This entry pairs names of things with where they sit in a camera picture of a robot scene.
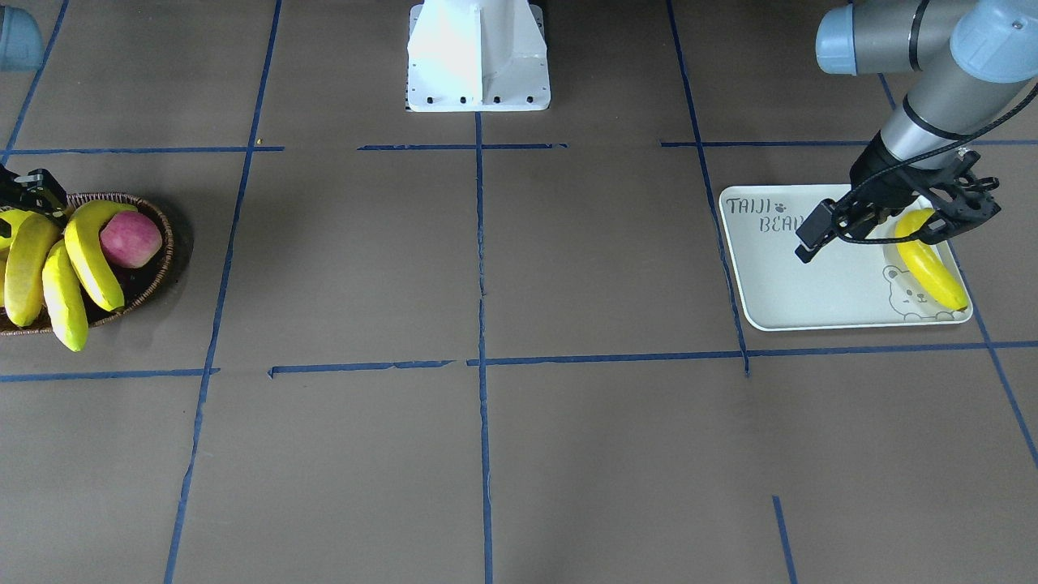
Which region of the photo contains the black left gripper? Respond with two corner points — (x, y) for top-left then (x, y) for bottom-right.
(795, 134), (933, 265)

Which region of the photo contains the yellow banana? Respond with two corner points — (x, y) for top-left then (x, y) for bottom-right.
(64, 200), (136, 313)

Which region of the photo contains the yellow banana carried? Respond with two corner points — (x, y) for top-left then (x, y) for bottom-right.
(894, 208), (969, 311)

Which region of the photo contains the yellow banana basket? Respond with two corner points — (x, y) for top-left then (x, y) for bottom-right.
(42, 239), (89, 352)
(3, 213), (62, 328)

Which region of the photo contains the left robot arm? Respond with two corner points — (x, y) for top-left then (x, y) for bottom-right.
(795, 1), (1037, 263)

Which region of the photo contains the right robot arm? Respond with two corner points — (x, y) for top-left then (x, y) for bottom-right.
(1, 5), (71, 226)

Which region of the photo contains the wicker fruit basket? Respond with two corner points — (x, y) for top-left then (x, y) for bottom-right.
(2, 193), (177, 336)

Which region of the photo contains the yellow lemon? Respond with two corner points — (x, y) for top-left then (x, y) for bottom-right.
(0, 208), (32, 251)

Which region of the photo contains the white bear tray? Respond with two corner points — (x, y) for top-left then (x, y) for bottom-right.
(718, 184), (974, 332)

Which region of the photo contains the pink apple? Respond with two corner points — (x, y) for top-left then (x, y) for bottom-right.
(99, 211), (164, 269)

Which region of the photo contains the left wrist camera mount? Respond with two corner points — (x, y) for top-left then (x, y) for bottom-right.
(916, 148), (1002, 245)

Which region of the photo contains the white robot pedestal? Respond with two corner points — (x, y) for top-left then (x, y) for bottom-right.
(405, 1), (551, 112)

